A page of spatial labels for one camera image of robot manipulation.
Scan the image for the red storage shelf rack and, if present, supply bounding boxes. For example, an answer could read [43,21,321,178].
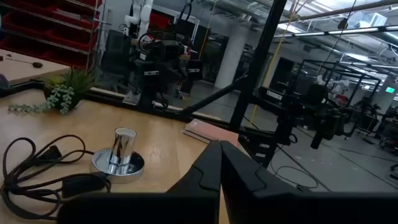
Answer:
[0,0,103,68]

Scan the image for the potted succulent plant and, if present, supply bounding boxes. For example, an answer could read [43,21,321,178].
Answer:
[7,66,98,116]

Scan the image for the long ceiling light strip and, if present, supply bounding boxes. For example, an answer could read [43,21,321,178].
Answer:
[273,25,398,39]

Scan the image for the yellow hanging cable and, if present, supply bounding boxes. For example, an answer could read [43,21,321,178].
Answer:
[248,0,300,127]

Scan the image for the chrome lamp base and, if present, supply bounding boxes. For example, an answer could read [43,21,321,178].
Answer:
[90,126,146,185]

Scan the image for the black power cord with plug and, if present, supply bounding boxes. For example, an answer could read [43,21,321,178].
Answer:
[0,134,112,222]

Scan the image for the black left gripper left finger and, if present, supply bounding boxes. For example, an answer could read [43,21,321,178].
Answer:
[57,139,223,224]

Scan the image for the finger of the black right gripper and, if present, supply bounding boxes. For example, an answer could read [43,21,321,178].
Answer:
[310,124,326,150]

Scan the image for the background black robot station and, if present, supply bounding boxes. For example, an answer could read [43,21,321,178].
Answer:
[123,1,205,111]

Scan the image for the background black robot rig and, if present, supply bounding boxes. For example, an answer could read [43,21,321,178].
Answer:
[294,58,383,131]

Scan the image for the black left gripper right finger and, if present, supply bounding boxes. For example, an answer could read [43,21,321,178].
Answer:
[220,140,398,224]

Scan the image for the pink spiral notebook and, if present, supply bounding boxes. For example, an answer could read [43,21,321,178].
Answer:
[181,118,240,147]

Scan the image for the light wooden desk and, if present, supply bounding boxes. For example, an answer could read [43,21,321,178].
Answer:
[0,48,72,85]

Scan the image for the white round pillar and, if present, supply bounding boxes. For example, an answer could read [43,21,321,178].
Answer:
[213,23,251,90]

